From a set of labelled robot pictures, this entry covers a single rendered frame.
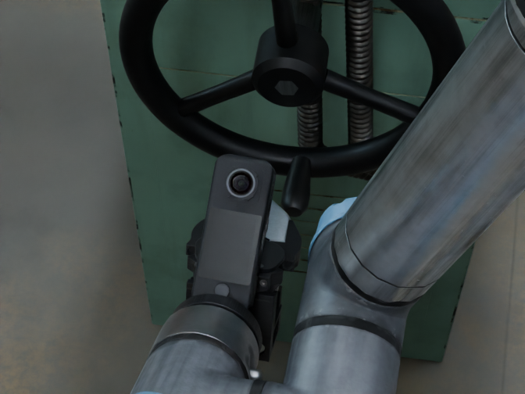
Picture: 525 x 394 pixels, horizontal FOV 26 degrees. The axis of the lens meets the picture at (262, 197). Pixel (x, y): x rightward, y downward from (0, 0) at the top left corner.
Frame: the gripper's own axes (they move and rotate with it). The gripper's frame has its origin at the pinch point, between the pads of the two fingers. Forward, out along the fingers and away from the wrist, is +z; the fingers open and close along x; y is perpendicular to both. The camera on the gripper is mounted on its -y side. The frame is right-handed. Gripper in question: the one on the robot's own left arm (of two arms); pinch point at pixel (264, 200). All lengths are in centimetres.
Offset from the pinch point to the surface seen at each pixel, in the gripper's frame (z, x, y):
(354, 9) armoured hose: 5.1, 5.5, -16.6
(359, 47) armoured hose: 6.7, 6.3, -12.9
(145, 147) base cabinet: 31.8, -19.7, 11.7
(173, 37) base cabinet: 23.0, -14.6, -5.6
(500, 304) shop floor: 66, 28, 45
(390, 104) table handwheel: 1.9, 9.7, -9.9
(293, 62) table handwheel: -2.8, 1.8, -14.1
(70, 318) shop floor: 51, -36, 51
